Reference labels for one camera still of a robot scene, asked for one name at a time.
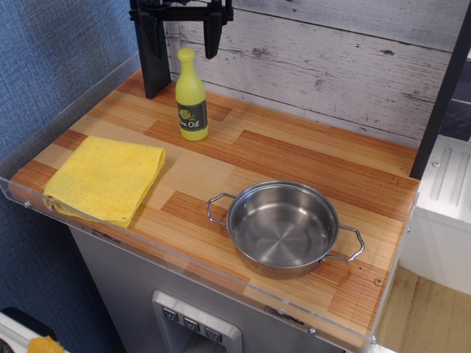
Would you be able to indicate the black object bottom left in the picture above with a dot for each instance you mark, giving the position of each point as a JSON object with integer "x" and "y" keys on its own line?
{"x": 16, "y": 333}

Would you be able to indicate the right black upright post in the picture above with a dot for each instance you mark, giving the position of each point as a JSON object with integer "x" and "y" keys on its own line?
{"x": 452, "y": 74}

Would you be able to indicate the orange cloth in corner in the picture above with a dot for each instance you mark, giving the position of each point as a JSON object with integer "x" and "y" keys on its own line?
{"x": 44, "y": 345}

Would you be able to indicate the yellow folded cloth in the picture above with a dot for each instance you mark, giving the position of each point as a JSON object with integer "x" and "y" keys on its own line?
{"x": 104, "y": 180}

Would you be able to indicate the grey toy fridge cabinet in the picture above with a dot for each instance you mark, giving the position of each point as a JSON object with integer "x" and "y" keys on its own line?
{"x": 186, "y": 290}

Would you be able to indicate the clear acrylic guard rail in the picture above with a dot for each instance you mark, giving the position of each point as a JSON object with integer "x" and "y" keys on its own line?
{"x": 366, "y": 179}

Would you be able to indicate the white cabinet at right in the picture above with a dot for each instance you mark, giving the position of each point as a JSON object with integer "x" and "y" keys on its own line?
{"x": 436, "y": 245}

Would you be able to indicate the stainless steel pot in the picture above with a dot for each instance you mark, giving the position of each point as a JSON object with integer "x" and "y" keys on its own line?
{"x": 284, "y": 229}

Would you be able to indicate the left black upright post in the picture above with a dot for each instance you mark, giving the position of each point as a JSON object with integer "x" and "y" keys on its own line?
{"x": 156, "y": 73}

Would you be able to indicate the silver dispenser button panel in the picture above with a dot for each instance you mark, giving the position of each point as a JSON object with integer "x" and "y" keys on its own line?
{"x": 186, "y": 328}

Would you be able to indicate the yellow olive oil bottle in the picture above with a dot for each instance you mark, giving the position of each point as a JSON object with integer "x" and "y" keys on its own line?
{"x": 191, "y": 99}

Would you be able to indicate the black upright post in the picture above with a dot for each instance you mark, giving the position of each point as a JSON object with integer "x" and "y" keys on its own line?
{"x": 156, "y": 73}
{"x": 452, "y": 74}

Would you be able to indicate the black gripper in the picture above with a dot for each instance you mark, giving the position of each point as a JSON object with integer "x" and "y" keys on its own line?
{"x": 181, "y": 11}

